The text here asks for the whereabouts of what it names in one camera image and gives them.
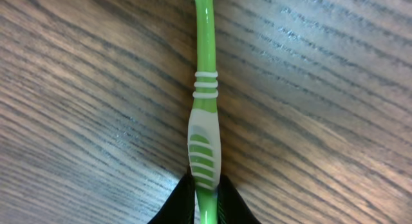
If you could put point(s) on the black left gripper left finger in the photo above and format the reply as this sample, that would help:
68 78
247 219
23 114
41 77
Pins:
180 206

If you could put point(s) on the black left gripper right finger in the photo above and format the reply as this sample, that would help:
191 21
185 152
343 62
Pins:
232 208

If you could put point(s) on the green toothbrush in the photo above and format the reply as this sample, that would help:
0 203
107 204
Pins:
203 139

